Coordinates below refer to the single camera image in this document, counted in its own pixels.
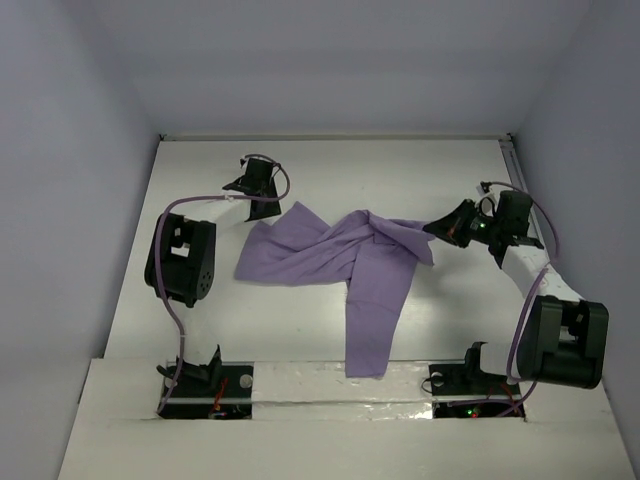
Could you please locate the purple t shirt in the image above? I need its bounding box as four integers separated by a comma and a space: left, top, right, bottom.
234, 202, 434, 378

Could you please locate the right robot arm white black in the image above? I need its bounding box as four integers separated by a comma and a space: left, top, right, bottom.
424, 184, 609, 392

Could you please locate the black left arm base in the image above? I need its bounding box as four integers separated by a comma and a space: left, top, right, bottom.
159, 363, 254, 420

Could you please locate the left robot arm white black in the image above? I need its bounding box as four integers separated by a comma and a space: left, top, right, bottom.
144, 154, 291, 395

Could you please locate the aluminium rail right side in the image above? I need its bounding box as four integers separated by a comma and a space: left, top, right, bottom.
498, 139, 545, 244

